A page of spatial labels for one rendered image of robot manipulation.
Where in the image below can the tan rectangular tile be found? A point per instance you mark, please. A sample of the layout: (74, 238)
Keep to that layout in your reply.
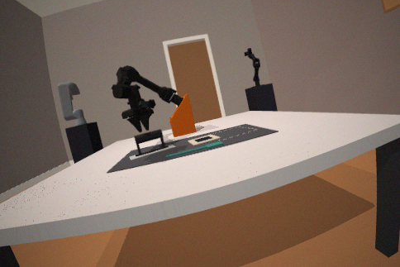
(204, 139)

